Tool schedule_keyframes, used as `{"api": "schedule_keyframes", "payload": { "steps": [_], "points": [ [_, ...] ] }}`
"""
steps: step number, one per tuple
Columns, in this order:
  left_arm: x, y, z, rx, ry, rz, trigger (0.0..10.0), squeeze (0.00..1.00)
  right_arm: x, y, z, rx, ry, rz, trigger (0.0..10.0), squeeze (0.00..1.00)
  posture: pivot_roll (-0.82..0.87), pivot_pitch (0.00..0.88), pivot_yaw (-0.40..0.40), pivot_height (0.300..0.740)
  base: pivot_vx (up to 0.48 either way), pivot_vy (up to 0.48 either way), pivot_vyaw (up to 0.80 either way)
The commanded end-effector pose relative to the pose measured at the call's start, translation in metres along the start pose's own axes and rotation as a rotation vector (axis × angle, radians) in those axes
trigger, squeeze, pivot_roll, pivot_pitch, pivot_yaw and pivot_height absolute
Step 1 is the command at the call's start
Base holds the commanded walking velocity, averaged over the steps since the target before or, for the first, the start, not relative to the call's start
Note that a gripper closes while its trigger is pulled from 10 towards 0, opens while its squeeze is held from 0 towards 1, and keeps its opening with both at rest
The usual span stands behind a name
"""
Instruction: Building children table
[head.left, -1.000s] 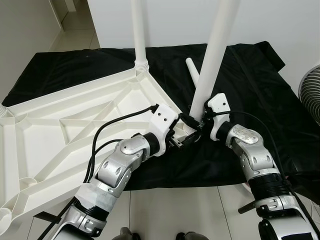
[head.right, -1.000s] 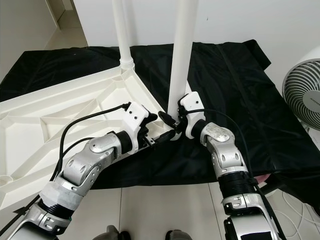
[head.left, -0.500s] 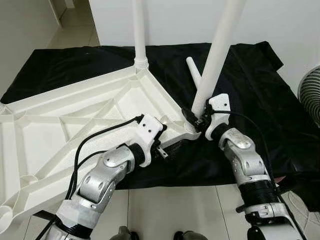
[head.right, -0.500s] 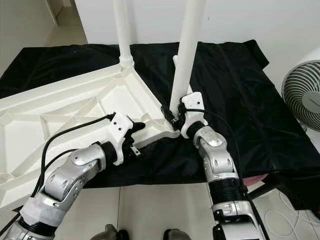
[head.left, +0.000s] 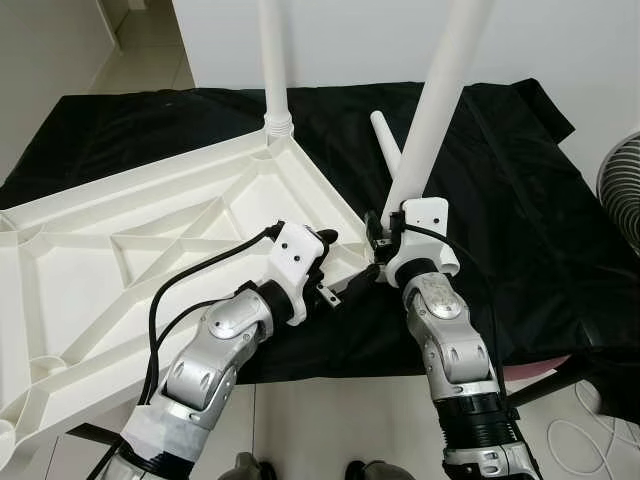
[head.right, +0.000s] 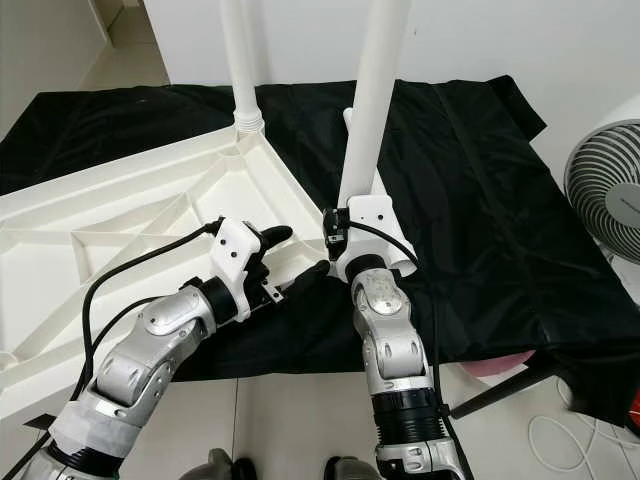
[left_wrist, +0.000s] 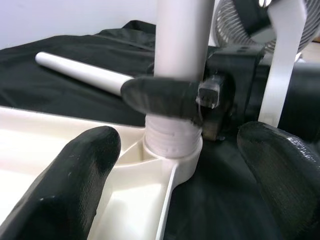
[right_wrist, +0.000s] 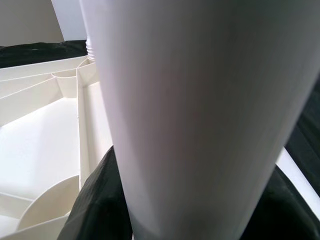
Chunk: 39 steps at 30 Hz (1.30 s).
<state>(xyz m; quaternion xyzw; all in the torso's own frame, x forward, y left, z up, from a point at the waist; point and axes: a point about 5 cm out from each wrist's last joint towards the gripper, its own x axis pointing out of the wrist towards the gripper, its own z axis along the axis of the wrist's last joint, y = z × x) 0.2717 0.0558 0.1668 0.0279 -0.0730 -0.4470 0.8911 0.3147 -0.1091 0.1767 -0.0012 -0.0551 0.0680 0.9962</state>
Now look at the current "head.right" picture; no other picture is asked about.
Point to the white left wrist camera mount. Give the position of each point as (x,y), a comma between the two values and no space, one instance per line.
(235,245)

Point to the white plastic children table top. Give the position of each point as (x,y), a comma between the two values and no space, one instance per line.
(60,290)

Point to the white plastic table leg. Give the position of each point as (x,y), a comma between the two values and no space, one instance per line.
(378,80)
(238,60)
(407,262)

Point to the black table frame leg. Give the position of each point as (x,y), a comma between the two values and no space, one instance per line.
(40,425)
(510,390)

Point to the pink plastic item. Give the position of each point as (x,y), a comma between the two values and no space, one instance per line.
(500,362)

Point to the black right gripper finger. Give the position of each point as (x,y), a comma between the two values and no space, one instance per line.
(334,226)

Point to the black table cloth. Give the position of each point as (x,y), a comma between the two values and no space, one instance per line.
(480,200)

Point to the white round fan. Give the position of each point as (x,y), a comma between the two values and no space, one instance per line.
(605,190)

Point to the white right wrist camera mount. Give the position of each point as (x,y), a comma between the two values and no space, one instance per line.
(375,213)

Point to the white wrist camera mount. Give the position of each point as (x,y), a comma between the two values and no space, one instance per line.
(375,213)
(235,245)

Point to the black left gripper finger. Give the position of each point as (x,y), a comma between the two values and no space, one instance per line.
(276,239)
(306,280)

